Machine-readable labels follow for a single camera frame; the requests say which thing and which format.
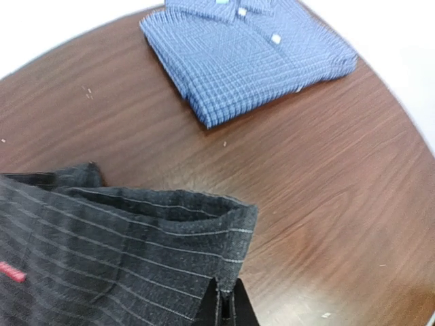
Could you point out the light blue checked folded shirt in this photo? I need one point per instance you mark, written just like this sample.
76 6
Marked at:
227 58

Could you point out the black pinstriped long sleeve shirt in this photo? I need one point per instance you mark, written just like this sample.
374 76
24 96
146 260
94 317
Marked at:
75 252

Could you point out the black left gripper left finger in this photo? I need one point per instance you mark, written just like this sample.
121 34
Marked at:
209 312

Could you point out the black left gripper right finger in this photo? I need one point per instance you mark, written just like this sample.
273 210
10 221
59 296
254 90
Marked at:
240 309

